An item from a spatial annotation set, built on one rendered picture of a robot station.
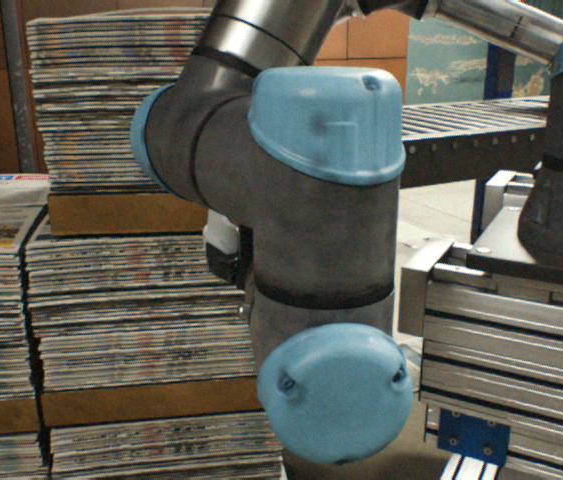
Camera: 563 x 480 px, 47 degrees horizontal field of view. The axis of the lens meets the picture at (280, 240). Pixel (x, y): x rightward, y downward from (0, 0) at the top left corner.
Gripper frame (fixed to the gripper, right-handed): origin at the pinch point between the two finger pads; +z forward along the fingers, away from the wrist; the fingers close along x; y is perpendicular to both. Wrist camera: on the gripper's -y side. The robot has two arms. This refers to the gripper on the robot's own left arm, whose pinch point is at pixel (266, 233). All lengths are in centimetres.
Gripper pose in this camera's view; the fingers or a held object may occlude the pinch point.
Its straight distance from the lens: 65.2
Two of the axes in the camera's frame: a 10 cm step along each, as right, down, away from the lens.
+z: -1.3, -3.1, 9.4
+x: -9.9, 0.4, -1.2
